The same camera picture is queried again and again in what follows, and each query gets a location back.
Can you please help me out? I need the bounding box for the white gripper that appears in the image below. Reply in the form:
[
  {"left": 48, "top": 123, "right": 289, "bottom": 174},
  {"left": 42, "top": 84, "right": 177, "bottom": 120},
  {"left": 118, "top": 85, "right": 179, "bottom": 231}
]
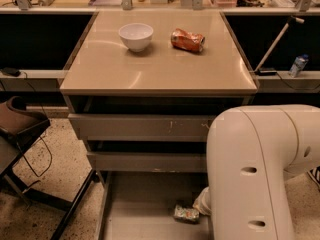
[{"left": 193, "top": 187, "right": 211, "bottom": 216}]

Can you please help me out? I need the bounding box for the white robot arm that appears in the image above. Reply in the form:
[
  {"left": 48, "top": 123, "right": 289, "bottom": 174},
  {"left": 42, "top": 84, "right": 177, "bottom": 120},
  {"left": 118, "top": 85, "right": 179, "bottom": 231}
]
[{"left": 206, "top": 105, "right": 320, "bottom": 240}]

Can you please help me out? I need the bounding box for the grey open bottom drawer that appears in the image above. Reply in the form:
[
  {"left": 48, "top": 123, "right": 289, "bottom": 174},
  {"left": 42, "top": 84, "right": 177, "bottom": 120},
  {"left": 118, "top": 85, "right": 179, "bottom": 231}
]
[{"left": 94, "top": 172, "right": 214, "bottom": 240}]

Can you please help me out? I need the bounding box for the grey middle drawer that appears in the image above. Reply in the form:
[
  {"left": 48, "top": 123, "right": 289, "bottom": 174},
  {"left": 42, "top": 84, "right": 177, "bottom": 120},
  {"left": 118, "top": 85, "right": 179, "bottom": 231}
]
[{"left": 87, "top": 152, "right": 207, "bottom": 173}]

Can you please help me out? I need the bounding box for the grey drawer cabinet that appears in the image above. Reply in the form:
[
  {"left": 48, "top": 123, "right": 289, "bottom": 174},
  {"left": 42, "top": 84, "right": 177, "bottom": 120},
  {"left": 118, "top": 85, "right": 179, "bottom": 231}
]
[{"left": 59, "top": 9, "right": 258, "bottom": 177}]

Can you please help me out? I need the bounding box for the grey top drawer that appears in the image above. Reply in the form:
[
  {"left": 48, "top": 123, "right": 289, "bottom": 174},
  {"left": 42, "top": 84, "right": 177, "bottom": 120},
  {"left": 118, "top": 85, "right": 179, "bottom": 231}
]
[{"left": 69, "top": 114, "right": 215, "bottom": 142}]

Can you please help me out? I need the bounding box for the crushed orange soda can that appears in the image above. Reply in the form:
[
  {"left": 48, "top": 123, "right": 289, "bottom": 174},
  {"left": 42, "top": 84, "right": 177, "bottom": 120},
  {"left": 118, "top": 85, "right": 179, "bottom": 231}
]
[{"left": 171, "top": 28, "right": 205, "bottom": 53}]

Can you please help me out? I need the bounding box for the black device on right ledge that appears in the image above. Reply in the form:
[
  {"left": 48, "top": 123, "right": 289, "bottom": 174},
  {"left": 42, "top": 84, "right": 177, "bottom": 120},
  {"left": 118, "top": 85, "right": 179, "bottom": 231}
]
[{"left": 257, "top": 68, "right": 277, "bottom": 76}]

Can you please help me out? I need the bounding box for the black device on ledge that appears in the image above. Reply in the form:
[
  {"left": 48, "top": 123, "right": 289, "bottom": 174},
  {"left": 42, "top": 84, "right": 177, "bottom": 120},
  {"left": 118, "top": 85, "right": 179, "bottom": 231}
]
[
  {"left": 0, "top": 67, "right": 21, "bottom": 77},
  {"left": 257, "top": 68, "right": 277, "bottom": 76}
]

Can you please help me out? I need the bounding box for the small plastic water bottle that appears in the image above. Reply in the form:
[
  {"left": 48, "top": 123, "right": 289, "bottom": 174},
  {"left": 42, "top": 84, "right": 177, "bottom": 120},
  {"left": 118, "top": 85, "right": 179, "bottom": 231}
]
[{"left": 289, "top": 54, "right": 309, "bottom": 78}]

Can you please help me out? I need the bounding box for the white ceramic bowl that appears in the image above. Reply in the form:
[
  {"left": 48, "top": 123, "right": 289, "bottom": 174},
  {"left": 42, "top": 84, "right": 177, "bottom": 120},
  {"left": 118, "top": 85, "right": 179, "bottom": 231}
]
[{"left": 118, "top": 23, "right": 153, "bottom": 52}]

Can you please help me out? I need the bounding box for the brown office chair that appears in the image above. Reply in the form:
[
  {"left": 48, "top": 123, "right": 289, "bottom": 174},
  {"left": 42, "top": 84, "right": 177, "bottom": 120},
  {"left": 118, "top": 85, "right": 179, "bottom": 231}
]
[{"left": 0, "top": 96, "right": 95, "bottom": 240}]

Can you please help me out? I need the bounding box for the white stick with black tip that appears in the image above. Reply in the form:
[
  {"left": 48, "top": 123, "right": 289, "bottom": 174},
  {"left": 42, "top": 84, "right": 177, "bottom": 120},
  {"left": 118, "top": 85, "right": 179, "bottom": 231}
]
[{"left": 254, "top": 16, "right": 304, "bottom": 74}]

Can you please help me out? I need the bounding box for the black device on left ledge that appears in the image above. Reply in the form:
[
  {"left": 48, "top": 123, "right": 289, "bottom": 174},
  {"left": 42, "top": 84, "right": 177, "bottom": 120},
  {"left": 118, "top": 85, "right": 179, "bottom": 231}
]
[{"left": 0, "top": 67, "right": 21, "bottom": 77}]

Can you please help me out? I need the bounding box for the black cable left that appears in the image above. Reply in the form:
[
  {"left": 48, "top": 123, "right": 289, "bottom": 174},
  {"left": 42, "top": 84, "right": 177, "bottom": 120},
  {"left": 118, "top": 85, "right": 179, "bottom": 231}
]
[{"left": 19, "top": 71, "right": 54, "bottom": 178}]

